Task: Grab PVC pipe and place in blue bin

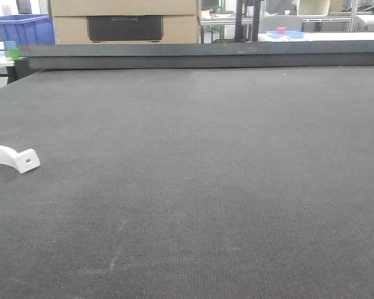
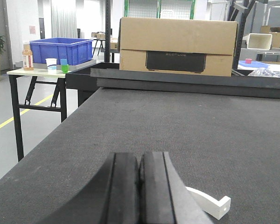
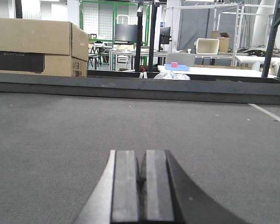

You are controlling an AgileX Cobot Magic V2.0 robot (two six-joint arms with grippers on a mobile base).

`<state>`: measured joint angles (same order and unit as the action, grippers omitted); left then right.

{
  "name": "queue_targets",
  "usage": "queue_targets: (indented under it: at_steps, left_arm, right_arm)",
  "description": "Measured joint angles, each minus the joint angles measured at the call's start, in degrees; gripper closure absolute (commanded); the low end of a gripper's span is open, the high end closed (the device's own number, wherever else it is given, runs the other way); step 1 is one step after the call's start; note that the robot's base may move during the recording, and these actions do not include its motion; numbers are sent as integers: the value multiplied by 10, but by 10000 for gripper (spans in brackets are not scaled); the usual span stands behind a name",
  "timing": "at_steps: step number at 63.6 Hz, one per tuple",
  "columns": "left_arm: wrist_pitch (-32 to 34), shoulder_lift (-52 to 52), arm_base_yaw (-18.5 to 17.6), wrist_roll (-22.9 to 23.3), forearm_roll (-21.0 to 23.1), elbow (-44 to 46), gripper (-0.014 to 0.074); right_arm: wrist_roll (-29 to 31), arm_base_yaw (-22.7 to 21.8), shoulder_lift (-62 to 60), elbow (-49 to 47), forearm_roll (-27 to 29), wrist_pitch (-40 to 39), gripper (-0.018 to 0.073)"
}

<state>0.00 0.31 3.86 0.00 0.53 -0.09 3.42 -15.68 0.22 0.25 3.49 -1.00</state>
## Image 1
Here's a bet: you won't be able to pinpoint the blue tray with red block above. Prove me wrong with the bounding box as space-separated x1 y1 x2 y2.
266 27 305 39

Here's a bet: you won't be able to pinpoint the blue plastic crate background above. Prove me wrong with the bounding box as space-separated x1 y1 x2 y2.
0 14 55 45

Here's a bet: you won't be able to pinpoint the blue and green blocks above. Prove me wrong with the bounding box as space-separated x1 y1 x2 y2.
5 40 20 60

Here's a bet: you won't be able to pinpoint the black foam board stack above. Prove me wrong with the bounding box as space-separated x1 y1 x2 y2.
20 40 374 70

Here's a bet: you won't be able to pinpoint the black metal frame post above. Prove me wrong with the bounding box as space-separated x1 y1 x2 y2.
234 0 262 42

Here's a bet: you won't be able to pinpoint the white pipe clamp bracket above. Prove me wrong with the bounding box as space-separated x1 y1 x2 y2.
0 145 41 174

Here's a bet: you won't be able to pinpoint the cardboard box with handle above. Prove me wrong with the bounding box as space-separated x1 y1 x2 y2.
50 0 201 45

